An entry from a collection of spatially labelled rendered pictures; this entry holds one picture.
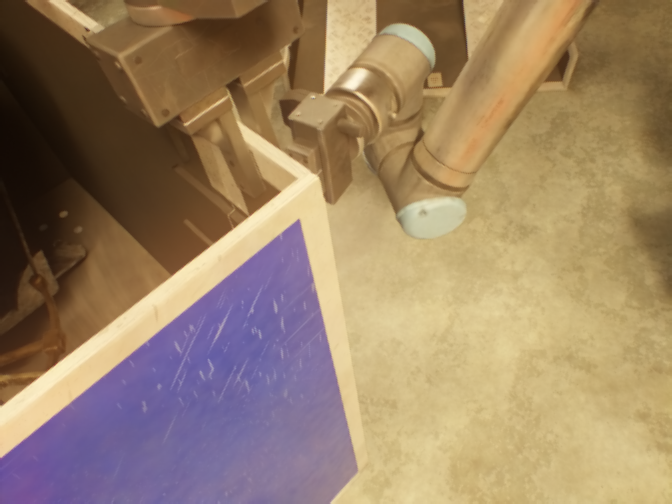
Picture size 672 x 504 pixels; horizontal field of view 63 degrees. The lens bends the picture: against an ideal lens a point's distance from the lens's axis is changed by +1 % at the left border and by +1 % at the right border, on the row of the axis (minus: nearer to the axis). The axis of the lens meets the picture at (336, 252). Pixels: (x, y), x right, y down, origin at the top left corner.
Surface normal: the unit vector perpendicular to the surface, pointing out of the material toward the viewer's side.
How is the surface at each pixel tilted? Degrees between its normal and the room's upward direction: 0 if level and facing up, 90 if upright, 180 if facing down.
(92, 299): 0
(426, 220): 94
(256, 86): 80
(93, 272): 0
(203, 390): 90
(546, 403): 0
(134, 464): 90
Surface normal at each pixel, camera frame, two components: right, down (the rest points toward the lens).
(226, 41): 0.68, 0.43
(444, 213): 0.23, 0.82
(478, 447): -0.09, -0.58
